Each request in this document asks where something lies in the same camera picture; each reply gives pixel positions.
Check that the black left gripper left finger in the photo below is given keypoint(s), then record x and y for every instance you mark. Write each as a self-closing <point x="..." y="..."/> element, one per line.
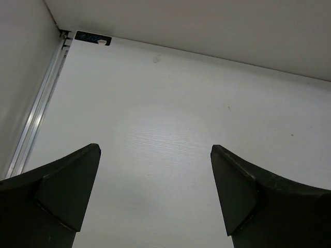
<point x="46" y="206"/>

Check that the black label sticker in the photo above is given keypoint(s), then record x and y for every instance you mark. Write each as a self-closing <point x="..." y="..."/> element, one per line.
<point x="93" y="38"/>

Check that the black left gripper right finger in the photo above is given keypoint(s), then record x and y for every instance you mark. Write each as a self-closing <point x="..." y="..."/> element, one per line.
<point x="262" y="209"/>

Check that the aluminium frame rail left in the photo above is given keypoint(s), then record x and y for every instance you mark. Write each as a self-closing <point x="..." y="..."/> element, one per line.
<point x="38" y="111"/>

